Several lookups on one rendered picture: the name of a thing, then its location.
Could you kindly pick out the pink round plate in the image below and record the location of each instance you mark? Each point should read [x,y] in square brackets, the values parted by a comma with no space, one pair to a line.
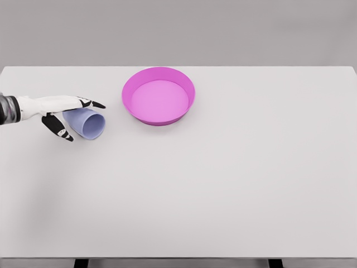
[158,96]

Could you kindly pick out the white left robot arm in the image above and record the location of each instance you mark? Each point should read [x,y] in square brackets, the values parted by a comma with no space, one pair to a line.
[19,108]

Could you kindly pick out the lavender plastic cup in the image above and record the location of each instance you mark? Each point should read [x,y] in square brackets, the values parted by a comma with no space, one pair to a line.
[89,124]

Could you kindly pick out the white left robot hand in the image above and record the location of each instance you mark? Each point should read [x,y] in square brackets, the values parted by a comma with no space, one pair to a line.
[55,103]

